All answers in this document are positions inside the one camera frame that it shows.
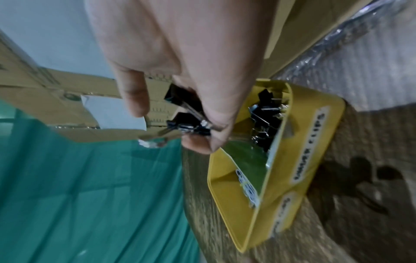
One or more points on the person's right hand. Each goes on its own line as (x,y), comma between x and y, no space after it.
(195,38)

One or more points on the handful of black binder clips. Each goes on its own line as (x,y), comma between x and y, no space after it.
(178,95)

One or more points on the small heap of binder clips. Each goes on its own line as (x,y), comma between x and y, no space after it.
(266,113)

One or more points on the yellow divided sorting bin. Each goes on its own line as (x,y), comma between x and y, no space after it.
(308,133)

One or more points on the small heap of paper clips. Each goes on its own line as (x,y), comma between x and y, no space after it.
(248,187)

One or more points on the brown cardboard box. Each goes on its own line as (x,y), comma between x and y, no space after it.
(32,97)

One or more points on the teal curtain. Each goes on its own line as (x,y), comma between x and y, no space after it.
(81,192)

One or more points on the wooden table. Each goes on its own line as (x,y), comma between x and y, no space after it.
(357,231)

